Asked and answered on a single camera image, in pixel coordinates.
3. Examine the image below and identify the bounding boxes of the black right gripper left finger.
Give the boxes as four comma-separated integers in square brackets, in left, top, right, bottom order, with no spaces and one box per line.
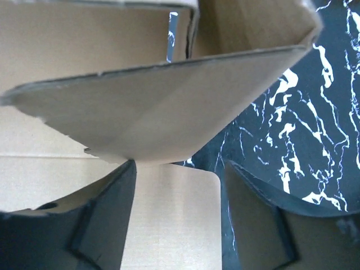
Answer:
[1,160,137,269]

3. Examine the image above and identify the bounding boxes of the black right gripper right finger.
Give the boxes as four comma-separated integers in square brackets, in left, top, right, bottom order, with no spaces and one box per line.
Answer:
[224,161,359,270]

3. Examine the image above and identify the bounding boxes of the brown cardboard box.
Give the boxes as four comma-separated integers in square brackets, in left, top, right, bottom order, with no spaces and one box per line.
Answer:
[1,1,322,269]

